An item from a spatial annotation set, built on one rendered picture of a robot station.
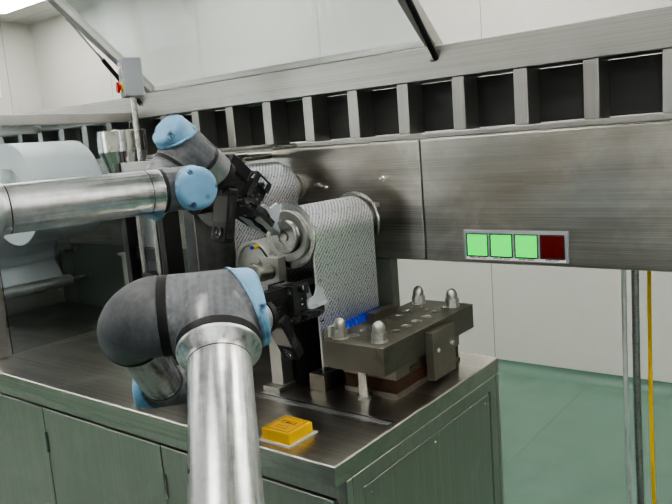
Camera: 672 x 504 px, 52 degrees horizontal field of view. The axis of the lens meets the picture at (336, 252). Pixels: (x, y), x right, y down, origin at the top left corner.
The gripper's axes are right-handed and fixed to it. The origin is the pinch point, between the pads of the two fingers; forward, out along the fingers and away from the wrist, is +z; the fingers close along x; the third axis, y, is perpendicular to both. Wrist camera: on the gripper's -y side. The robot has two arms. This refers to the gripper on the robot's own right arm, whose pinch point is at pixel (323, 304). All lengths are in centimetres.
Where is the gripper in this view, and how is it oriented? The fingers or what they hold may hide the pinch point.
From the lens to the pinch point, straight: 157.4
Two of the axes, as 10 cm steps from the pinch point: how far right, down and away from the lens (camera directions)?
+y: -0.8, -9.8, -1.6
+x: -7.9, -0.4, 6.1
